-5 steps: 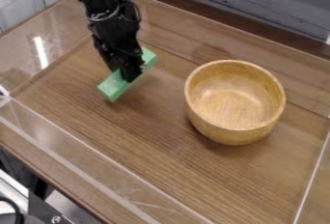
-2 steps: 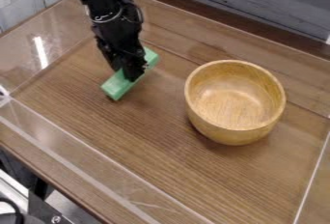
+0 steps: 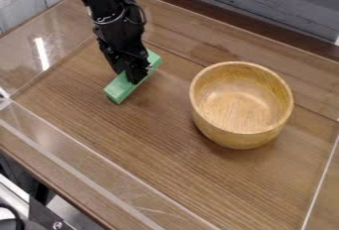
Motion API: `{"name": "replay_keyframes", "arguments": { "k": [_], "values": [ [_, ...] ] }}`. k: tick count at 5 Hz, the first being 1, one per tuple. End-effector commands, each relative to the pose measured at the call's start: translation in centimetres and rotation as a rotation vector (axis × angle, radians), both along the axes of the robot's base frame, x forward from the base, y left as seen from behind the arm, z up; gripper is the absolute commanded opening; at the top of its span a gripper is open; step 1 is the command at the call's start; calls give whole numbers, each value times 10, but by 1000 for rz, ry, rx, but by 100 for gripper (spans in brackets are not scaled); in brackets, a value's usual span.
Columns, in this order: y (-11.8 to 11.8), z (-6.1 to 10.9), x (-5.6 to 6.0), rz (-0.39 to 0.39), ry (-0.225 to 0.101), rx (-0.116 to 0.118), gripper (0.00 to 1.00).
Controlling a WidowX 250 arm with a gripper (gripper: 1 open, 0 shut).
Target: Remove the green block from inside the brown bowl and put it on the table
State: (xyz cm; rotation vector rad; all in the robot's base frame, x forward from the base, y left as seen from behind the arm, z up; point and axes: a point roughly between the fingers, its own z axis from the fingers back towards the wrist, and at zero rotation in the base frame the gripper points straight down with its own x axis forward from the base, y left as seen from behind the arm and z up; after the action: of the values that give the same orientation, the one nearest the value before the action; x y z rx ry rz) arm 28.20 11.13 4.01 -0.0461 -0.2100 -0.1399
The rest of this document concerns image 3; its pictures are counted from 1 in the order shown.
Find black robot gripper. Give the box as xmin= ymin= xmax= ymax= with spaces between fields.
xmin=93 ymin=5 xmax=149 ymax=84

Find green rectangular block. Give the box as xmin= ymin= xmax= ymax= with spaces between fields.
xmin=102 ymin=50 xmax=162 ymax=104

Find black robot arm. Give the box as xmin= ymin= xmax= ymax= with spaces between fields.
xmin=82 ymin=0 xmax=149 ymax=84

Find brown wooden bowl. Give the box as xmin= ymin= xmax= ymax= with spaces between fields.
xmin=189 ymin=61 xmax=293 ymax=150

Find clear acrylic tray wall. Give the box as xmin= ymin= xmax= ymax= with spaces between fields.
xmin=0 ymin=88 xmax=220 ymax=230

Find black metal bracket with bolt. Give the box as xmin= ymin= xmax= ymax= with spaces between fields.
xmin=29 ymin=198 xmax=77 ymax=230

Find black cable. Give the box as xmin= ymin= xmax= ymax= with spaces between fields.
xmin=0 ymin=200 xmax=25 ymax=230

